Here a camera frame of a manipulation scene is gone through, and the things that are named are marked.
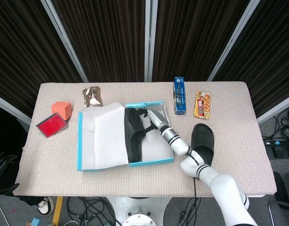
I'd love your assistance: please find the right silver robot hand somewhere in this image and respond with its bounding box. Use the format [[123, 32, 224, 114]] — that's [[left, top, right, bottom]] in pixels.
[[135, 107, 170, 133]]

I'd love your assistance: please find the black rubber slipper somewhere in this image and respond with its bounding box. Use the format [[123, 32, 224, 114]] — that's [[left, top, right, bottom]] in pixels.
[[191, 123, 215, 167], [124, 107, 148, 163]]

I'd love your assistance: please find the light blue shoe box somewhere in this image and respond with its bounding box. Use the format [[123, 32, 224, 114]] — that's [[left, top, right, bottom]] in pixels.
[[76, 100, 175, 173]]

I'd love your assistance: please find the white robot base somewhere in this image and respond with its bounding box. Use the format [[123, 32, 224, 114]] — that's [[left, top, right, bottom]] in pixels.
[[106, 196, 173, 226]]

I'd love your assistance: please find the long blue wrap box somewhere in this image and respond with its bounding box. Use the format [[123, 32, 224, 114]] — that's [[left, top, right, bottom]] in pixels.
[[174, 76, 188, 116]]

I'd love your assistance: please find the black foot pedal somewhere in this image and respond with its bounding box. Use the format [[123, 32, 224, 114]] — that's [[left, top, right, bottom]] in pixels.
[[265, 144, 289, 162]]

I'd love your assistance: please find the yellow snack packet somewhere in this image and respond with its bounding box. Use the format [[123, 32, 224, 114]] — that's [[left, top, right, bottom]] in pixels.
[[193, 91, 212, 121]]

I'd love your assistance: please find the white black sneaker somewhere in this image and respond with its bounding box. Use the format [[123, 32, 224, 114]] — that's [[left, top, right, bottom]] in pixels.
[[36, 196, 55, 215]]

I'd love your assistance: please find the beige woven tablecloth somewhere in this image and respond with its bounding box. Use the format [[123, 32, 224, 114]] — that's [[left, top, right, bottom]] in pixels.
[[13, 81, 277, 198]]

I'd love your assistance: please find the brown foil snack bag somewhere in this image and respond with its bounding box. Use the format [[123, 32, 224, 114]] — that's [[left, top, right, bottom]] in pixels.
[[82, 86, 104, 109]]

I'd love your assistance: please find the red ink pad case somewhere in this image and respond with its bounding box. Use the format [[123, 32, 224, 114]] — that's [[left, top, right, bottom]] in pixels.
[[35, 112, 69, 138]]

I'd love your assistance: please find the dark brown pleated curtain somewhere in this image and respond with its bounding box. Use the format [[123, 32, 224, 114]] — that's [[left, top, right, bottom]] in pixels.
[[51, 0, 146, 82], [214, 0, 289, 118], [152, 0, 251, 82], [0, 0, 83, 118]]

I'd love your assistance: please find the orange foam block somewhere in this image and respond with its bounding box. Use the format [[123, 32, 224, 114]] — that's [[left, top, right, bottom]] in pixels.
[[51, 101, 73, 121]]

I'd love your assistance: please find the black power strip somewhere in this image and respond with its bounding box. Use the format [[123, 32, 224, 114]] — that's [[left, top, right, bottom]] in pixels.
[[263, 138, 289, 145]]

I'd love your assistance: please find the grey aluminium partition post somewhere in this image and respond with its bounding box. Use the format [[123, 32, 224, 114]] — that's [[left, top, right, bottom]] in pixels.
[[207, 0, 262, 82], [144, 0, 159, 82], [0, 93, 32, 125], [257, 93, 289, 125], [40, 0, 89, 83]]

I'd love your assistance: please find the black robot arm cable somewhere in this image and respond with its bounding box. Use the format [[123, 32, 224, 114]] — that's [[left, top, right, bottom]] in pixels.
[[188, 148, 201, 200]]

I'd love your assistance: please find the black cable bundle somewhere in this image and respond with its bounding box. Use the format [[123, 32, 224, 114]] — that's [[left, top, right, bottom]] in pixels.
[[65, 197, 117, 226]]

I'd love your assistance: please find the black cable with inline switch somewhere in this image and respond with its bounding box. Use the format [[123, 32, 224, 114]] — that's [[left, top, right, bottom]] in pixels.
[[178, 197, 201, 226]]

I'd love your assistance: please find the black floor cable tangle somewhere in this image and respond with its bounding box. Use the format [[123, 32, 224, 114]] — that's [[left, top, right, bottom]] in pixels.
[[262, 107, 289, 139]]

